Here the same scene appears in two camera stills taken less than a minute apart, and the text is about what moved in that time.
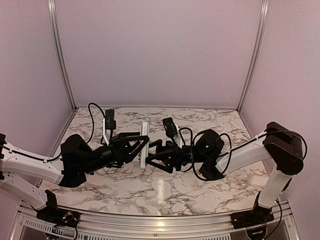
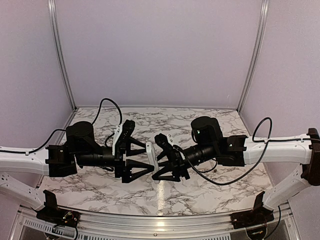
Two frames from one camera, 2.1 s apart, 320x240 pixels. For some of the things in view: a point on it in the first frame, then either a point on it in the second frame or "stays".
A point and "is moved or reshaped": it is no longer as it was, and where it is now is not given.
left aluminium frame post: x=52 y=7 stays
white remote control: x=144 y=149 is moved or reshaped
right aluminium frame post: x=260 y=40 stays
